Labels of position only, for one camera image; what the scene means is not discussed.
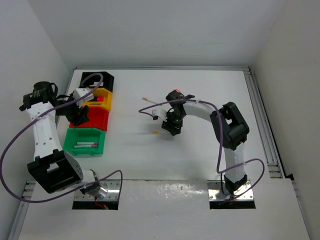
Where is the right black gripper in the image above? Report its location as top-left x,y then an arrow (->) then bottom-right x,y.
162,110 -> 185,135

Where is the pink black highlighter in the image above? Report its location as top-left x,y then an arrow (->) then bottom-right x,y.
96,96 -> 104,102

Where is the white pen pink cap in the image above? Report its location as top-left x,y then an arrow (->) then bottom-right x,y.
74,144 -> 98,149

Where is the white eraser block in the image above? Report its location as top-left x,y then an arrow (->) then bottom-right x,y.
90,81 -> 104,88

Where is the white pen orange cap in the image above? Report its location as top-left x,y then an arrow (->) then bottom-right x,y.
142,97 -> 158,105

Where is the white pen purple cap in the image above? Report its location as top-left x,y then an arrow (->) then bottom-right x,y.
76,142 -> 99,146

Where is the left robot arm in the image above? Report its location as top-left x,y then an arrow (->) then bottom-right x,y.
19,81 -> 97,194

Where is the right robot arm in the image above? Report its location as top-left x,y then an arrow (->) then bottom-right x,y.
161,90 -> 250,194

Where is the red storage bin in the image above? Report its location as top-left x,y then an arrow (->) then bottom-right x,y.
69,106 -> 109,132

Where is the green storage bin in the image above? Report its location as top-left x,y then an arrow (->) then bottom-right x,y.
63,128 -> 106,156

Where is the yellow storage bin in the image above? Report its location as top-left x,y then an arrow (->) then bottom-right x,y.
83,87 -> 113,112

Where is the black storage bin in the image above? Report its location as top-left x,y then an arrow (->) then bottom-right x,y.
79,71 -> 115,92

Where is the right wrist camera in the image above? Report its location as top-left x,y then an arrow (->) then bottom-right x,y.
151,107 -> 167,122

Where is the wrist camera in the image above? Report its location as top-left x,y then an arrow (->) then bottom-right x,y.
151,107 -> 167,122
73,87 -> 94,109

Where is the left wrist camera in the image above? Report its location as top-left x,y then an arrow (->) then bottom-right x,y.
73,87 -> 94,109

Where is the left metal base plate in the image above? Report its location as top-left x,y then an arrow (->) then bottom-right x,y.
74,179 -> 121,202

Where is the metal base plate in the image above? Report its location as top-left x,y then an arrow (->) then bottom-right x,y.
207,180 -> 254,202
74,179 -> 121,202

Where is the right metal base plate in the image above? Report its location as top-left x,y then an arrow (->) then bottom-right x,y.
207,180 -> 254,202

